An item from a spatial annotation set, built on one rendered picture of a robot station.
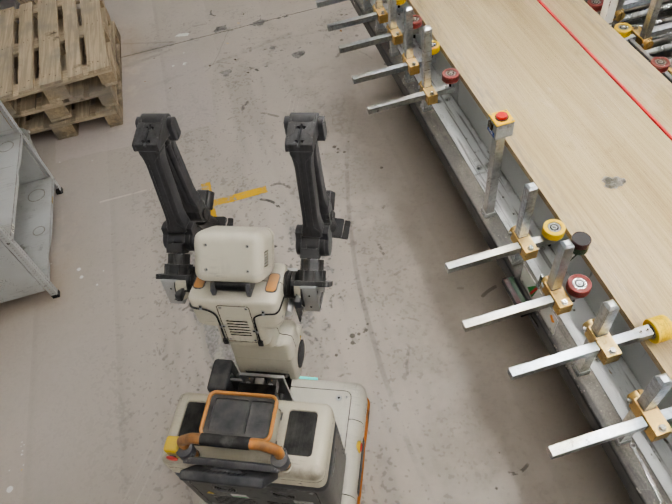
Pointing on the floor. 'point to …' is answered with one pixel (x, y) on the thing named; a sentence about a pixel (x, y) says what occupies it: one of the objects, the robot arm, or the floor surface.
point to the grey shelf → (24, 215)
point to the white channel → (609, 10)
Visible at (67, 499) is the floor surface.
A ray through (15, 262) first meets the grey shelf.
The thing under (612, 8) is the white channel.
